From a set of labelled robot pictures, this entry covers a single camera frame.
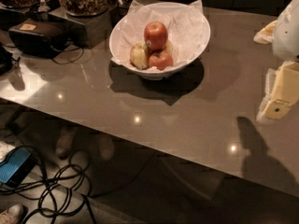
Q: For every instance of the white shoe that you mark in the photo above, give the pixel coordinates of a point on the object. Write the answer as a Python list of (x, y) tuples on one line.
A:
[(13, 215)]

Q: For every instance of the blue electronic box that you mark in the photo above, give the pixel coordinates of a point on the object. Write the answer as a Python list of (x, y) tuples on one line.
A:
[(16, 165)]

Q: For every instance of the white ceramic bowl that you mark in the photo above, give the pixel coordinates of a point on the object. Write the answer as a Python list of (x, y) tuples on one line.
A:
[(157, 40)]

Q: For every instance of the red apple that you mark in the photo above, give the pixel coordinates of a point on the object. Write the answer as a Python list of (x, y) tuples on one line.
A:
[(161, 60), (155, 35)]

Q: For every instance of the red front apple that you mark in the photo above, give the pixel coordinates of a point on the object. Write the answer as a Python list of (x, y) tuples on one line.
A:
[(161, 60)]

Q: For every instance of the white paper bowl liner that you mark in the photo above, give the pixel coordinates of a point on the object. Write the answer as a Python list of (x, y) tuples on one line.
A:
[(187, 26)]

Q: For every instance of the black VR headset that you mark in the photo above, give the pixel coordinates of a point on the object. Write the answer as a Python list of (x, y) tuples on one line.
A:
[(43, 39)]

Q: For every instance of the dark square stand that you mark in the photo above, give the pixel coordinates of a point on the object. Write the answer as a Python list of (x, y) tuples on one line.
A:
[(86, 31)]

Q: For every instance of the red top apple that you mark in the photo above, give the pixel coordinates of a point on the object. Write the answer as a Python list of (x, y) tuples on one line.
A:
[(155, 35)]

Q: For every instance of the metal serving scoop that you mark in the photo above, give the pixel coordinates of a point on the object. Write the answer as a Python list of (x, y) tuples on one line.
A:
[(43, 7)]

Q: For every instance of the yellow-green apple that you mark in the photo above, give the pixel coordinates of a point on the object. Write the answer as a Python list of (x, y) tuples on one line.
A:
[(139, 55)]

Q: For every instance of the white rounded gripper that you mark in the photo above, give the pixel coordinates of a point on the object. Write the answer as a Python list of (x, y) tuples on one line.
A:
[(287, 34)]

